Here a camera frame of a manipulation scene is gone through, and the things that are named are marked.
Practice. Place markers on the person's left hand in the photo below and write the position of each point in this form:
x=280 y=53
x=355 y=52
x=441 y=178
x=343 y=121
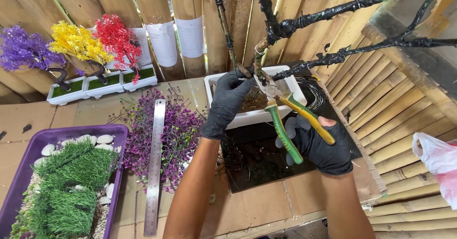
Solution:
x=225 y=103

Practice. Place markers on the person's right hand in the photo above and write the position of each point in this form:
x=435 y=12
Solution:
x=328 y=153

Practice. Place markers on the white rectangular planter pot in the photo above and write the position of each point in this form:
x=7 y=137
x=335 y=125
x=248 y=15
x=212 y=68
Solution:
x=264 y=117

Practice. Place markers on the pile of purple artificial foliage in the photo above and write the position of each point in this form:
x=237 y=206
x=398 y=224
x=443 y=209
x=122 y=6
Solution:
x=178 y=135

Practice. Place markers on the black work mat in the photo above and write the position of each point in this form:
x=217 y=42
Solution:
x=257 y=160

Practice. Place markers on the brown cardboard sheet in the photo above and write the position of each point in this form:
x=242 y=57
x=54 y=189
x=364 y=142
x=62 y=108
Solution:
x=257 y=207

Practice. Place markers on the steel ruler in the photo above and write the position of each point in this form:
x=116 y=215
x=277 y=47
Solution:
x=155 y=160

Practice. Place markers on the white and pink plastic bag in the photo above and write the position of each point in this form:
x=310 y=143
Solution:
x=437 y=160

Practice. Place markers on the red artificial bonsai tree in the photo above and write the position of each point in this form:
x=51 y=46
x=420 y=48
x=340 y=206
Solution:
x=116 y=39

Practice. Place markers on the group of white smooth stones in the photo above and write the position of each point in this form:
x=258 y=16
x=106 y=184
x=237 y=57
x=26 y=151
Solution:
x=103 y=139

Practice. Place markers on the yellow artificial bonsai tree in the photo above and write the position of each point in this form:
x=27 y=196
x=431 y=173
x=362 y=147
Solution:
x=78 y=42

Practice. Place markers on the green artificial grass patch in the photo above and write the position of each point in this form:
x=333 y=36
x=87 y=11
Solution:
x=78 y=164
x=64 y=210

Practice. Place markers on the fine gravel bed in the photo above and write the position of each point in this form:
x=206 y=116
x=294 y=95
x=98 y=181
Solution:
x=101 y=217

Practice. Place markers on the black tape scrap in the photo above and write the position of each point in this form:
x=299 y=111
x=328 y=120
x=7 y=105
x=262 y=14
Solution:
x=27 y=128
x=2 y=135

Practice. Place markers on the purple artificial bonsai tree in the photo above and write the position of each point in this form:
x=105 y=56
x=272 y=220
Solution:
x=25 y=51

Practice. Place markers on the purple plastic tray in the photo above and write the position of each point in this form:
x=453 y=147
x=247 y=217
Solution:
x=21 y=167

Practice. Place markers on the black taped tree frame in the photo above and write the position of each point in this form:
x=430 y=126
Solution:
x=307 y=19

